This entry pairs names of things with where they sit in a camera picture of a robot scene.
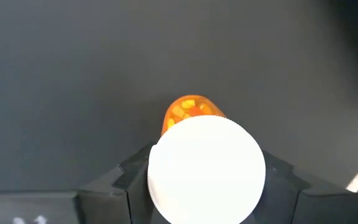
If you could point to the black table mat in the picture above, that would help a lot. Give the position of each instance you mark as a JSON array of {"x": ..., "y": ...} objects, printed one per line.
[{"x": 73, "y": 93}]

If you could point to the large amber pill bottle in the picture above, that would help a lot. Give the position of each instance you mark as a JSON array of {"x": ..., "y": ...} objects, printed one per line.
[{"x": 207, "y": 171}]

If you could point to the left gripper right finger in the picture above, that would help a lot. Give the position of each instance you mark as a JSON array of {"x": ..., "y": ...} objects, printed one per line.
[{"x": 278, "y": 193}]

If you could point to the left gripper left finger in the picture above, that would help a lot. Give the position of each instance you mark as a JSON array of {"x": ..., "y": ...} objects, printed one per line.
[{"x": 138, "y": 193}]

